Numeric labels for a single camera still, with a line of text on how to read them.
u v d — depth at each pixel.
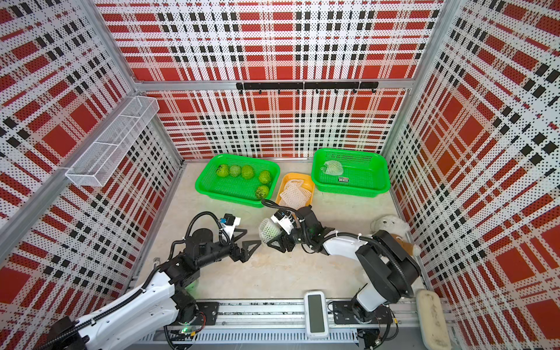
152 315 0.57
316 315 0.70
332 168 1.08
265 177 1.08
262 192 1.00
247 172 1.08
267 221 0.81
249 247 0.68
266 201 0.70
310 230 0.69
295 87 0.90
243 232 0.79
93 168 0.69
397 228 0.87
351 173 1.15
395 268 0.40
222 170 1.11
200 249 0.61
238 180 1.11
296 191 1.00
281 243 0.75
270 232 0.78
